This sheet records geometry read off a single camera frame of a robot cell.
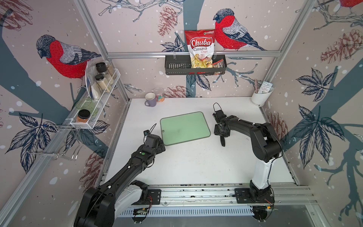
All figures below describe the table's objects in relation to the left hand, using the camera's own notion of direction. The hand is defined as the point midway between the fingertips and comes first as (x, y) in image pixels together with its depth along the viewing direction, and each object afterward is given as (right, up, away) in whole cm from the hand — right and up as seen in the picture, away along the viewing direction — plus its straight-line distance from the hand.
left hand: (158, 141), depth 87 cm
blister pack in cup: (+79, +37, +20) cm, 90 cm away
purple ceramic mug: (-10, +29, +23) cm, 38 cm away
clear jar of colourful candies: (-5, +35, +28) cm, 45 cm away
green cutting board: (+16, +7, +14) cm, 23 cm away
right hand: (+41, +3, +13) cm, 43 cm away
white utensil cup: (+77, +29, +24) cm, 86 cm away
